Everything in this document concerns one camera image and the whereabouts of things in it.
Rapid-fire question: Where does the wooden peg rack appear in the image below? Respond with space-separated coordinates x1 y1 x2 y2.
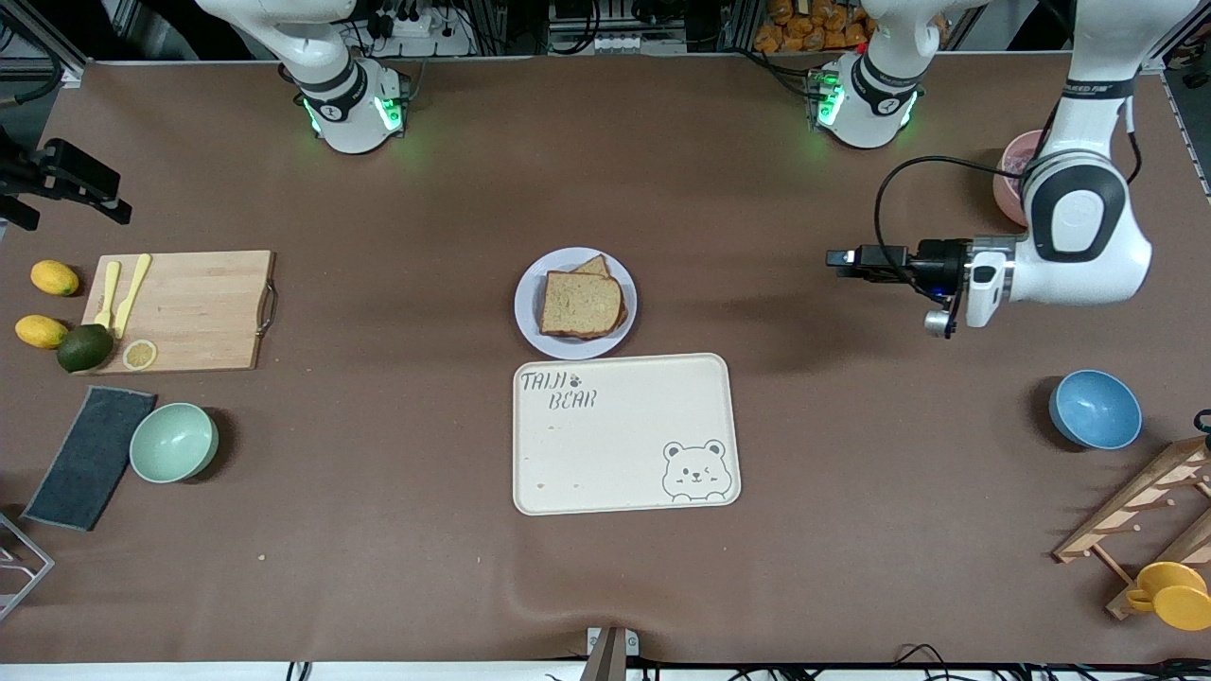
1052 435 1211 622

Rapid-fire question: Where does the blue bowl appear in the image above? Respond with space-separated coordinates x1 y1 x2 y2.
1047 369 1144 451

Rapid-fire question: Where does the yellow cup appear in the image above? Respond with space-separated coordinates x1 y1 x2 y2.
1125 561 1211 632

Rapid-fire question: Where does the white power strip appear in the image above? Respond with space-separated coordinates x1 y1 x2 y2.
364 5 474 58

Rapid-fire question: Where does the wooden cutting board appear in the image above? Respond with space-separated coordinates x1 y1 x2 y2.
80 250 280 376

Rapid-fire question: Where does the yellow plastic fork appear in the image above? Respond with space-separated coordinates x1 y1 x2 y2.
93 261 122 330

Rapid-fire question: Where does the pale lavender round plate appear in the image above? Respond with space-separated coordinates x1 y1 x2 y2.
514 247 639 361

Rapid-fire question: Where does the brown toast bread slice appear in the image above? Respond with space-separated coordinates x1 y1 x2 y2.
538 271 627 340
570 253 630 340

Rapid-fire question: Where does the pink bowl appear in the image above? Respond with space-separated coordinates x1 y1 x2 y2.
992 130 1046 228

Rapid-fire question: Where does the yellow lemon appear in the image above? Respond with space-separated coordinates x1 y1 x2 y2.
29 260 80 298
14 314 71 350

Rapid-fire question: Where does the white network switch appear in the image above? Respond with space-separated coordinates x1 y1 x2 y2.
549 28 687 55

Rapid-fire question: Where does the cream bear print tray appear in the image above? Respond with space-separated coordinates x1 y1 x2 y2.
512 353 743 516

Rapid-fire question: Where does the grey camera pole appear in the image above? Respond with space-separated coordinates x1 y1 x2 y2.
579 626 641 681

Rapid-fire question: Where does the dark grey cloth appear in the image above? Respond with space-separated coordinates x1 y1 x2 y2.
21 385 158 533

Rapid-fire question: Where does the orange bread rolls pile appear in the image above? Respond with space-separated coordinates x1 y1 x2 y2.
754 0 873 53

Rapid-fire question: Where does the mint green bowl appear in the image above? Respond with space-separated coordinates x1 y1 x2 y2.
129 402 220 485

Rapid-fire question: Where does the yellow plastic knife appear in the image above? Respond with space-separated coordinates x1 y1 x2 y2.
114 253 152 340

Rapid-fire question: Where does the aluminium frame profile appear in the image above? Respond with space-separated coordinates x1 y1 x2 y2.
0 0 143 91
1145 0 1211 77

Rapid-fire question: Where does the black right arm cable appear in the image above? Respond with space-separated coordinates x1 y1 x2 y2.
0 61 65 107

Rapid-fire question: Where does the dark green lime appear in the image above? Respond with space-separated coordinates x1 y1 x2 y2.
56 323 115 374

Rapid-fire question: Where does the metal wire rack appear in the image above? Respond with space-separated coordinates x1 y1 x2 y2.
0 511 56 622

